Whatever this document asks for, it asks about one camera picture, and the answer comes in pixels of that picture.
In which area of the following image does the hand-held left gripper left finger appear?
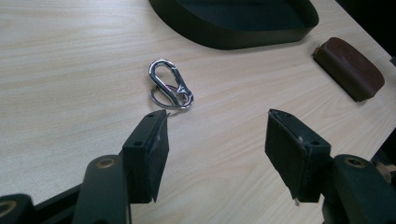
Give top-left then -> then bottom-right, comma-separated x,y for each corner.
120,108 -> 171,204

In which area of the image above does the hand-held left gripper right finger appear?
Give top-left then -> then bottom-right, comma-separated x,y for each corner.
264,108 -> 332,203

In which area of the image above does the silver carabiner keychain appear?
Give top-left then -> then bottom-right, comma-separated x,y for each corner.
148,58 -> 195,110

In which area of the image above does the black tray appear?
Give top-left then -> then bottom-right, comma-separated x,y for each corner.
148,0 -> 320,50

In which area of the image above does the brown leather case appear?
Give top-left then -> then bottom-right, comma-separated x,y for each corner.
312,36 -> 386,103

